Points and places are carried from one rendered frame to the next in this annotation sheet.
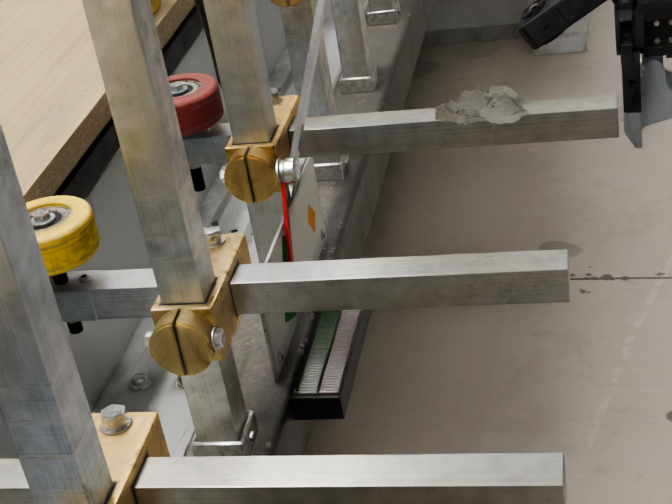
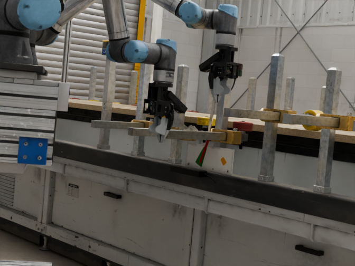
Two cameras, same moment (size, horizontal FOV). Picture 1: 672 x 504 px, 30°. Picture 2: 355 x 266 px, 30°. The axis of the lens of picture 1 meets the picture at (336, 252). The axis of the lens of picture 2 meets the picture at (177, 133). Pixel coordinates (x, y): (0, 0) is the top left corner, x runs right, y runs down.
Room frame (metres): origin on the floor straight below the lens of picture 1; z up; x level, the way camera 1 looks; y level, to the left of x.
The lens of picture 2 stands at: (2.35, -2.26, 0.98)
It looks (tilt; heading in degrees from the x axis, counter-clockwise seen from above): 3 degrees down; 122
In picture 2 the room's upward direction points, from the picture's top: 5 degrees clockwise
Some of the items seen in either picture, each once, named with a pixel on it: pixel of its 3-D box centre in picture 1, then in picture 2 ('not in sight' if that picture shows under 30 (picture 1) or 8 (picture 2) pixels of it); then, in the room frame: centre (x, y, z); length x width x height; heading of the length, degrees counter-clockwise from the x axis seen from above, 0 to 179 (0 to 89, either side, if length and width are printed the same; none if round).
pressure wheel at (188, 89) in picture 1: (188, 137); (241, 134); (1.15, 0.12, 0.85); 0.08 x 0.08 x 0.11
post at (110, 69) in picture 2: not in sight; (106, 102); (0.35, 0.25, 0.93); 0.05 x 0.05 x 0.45; 75
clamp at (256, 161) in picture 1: (262, 148); (225, 135); (1.11, 0.05, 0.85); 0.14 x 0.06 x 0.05; 165
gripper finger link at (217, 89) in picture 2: not in sight; (218, 90); (1.14, -0.08, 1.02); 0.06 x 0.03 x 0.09; 165
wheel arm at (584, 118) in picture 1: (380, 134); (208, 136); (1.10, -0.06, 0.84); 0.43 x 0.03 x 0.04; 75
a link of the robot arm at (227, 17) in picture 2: not in sight; (226, 19); (1.13, -0.07, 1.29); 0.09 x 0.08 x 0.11; 16
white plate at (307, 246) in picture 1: (295, 258); (208, 158); (1.05, 0.04, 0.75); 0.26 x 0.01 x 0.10; 165
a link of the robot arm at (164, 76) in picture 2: not in sight; (164, 77); (1.04, -0.31, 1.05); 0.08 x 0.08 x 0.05
